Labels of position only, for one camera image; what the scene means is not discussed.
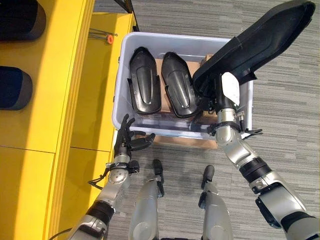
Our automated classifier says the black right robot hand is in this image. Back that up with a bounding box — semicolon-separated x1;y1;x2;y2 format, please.
199;71;241;114

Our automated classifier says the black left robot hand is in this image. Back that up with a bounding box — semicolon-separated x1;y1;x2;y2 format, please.
114;113;156;159

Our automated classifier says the large black sole-shaped part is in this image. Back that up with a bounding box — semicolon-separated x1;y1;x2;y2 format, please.
192;0;316;100

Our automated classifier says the translucent white plastic box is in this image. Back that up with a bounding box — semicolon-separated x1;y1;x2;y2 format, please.
111;31;254;141

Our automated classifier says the yellow metal shelf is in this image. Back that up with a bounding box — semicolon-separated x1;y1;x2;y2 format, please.
0;0;137;240

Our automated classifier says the brown cardboard sheet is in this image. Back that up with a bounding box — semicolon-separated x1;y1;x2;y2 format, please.
152;136;219;150

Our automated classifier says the silver left robot leg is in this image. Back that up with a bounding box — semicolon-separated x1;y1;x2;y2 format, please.
127;159;166;240

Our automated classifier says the silver robot leg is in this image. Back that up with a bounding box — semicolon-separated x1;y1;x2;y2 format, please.
198;164;234;240
127;159;166;240

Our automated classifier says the orange-capped metal rod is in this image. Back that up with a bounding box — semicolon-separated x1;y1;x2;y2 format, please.
88;28;119;45

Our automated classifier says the silver right robot leg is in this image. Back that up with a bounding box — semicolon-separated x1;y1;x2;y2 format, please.
198;164;234;240

